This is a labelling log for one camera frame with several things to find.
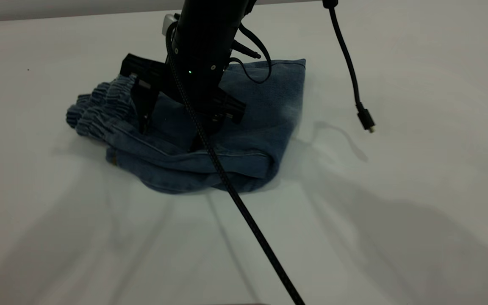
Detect black usb plug cable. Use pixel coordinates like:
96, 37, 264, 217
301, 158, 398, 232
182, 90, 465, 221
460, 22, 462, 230
322, 0, 376, 134

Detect thin black wire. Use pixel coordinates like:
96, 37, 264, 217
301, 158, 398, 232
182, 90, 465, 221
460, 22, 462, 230
227, 23, 273, 84

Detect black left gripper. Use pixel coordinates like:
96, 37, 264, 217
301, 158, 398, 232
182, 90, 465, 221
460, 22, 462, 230
120, 17, 247, 152

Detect blue denim cartoon-print shorts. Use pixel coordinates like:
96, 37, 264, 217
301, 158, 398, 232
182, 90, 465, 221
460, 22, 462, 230
66, 58, 307, 195

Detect black braided cable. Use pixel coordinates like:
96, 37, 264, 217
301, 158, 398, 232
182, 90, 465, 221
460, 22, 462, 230
165, 23, 306, 305

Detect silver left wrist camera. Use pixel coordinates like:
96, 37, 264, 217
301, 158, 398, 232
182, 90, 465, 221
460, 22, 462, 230
162, 14, 180, 36

